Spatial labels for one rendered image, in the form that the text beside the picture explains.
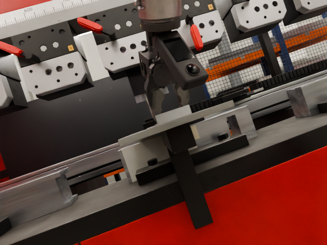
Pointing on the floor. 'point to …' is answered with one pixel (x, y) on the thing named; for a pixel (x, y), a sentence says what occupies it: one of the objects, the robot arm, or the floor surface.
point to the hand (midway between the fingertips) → (171, 115)
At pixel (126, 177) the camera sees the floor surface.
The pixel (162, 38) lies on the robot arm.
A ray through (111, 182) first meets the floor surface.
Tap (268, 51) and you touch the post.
